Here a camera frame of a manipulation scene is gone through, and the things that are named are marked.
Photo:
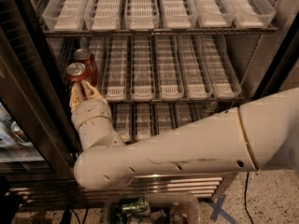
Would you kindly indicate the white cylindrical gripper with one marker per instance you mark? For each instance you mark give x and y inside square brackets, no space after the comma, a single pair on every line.
[89,110]

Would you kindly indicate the red coke can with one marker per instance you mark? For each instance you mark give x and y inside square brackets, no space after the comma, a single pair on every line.
[75,73]
[85,56]

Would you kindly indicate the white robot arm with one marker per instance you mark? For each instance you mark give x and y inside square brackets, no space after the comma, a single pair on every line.
[259,135]

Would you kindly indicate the clear can tray under cokes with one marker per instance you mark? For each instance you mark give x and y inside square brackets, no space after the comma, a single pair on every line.
[97,46]

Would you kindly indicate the glass fridge door left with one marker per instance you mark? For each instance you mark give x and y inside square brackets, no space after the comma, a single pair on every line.
[38,140]

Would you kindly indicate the steel fridge base grille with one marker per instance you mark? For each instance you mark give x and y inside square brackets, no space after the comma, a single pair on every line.
[68,192]

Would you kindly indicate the green can in bin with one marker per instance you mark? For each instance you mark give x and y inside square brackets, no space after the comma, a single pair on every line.
[125,207]

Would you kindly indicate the clear plastic bin on floor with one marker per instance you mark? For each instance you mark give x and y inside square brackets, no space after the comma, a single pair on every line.
[159,208]

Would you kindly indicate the black plug on floor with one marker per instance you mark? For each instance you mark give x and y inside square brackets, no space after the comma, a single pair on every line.
[66,218]

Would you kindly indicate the red bottle in bin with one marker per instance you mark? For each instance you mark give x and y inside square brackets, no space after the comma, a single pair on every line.
[176,216]

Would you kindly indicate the blue tape cross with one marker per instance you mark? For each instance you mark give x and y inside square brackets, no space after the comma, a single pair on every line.
[217,210]

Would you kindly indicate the middle wire shelf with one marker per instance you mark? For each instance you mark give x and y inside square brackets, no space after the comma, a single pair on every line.
[182,100]

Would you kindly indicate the wire shelf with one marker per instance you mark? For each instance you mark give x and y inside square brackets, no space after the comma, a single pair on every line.
[182,100]
[159,32]

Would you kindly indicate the top wire shelf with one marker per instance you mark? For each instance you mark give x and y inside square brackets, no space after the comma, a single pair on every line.
[159,32]

